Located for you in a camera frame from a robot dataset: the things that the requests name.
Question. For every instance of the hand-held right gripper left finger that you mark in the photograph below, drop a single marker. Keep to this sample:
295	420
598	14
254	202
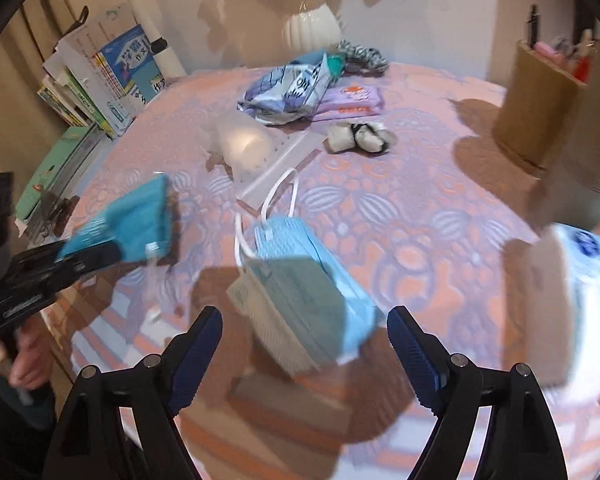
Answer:
200	355

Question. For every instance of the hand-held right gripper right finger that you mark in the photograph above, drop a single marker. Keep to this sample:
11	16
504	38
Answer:
412	360

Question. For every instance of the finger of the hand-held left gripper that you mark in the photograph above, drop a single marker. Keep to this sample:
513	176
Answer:
92	260
90	235

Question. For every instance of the stack of blue face masks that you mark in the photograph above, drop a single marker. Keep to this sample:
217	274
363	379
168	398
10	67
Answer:
300	290

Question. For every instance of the white face mask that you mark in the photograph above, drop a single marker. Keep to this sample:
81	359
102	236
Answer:
285	165

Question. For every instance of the beige sock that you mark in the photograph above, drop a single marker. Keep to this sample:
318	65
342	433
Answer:
340	137

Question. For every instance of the blue white printed packet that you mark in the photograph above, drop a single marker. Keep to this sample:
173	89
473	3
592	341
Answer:
285	90

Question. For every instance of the purple wipes packet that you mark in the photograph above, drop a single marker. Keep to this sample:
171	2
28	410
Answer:
352	100

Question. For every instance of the person's left hand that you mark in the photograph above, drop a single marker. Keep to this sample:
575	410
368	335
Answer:
32	360

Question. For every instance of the small clear plastic bottle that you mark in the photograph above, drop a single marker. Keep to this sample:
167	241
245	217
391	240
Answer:
150	280

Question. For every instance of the green box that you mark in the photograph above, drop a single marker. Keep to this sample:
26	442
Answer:
55	170

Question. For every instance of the pink patterned tablecloth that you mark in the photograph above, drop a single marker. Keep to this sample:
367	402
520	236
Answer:
405	220

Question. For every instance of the row of books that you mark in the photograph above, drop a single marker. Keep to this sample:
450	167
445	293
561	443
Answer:
115	75

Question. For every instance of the white tissue pack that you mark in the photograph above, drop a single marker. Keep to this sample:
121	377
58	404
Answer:
580	310

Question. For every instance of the translucent plastic bag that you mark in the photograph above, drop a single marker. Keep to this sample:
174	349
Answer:
242	140

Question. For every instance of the white paper roll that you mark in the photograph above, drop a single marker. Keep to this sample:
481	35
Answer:
157	40

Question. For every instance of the black white rolled sock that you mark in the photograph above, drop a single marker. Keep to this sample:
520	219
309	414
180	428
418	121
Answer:
375	137

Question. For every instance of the metal tin canister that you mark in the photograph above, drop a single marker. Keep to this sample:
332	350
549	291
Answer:
590	160

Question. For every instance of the wooden pen holder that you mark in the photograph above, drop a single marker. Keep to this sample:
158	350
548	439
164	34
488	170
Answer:
535	110

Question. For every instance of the small teal cloth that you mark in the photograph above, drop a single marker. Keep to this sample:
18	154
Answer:
335	64

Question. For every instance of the white ribbed vase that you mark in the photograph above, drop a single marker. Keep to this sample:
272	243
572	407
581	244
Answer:
312	27

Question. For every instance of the zebra striped cloth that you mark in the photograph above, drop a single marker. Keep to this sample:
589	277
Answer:
365	55

